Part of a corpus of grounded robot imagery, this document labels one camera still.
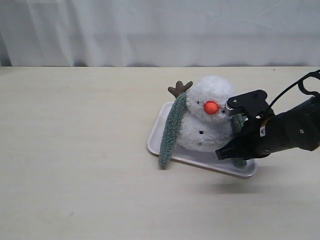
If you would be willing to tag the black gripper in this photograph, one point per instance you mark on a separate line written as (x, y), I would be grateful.
(258, 140)

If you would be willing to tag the white plush snowman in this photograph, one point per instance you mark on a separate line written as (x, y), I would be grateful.
(206, 98)

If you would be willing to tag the green fuzzy scarf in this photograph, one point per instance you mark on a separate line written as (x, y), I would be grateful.
(171, 132)

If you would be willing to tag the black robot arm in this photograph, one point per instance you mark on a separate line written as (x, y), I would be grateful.
(298, 127)

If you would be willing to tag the white square tray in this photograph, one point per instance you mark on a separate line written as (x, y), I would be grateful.
(202, 160)

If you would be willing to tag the white curtain backdrop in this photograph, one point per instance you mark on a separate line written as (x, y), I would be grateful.
(159, 33)

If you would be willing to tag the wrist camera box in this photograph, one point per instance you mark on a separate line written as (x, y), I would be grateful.
(252, 105)

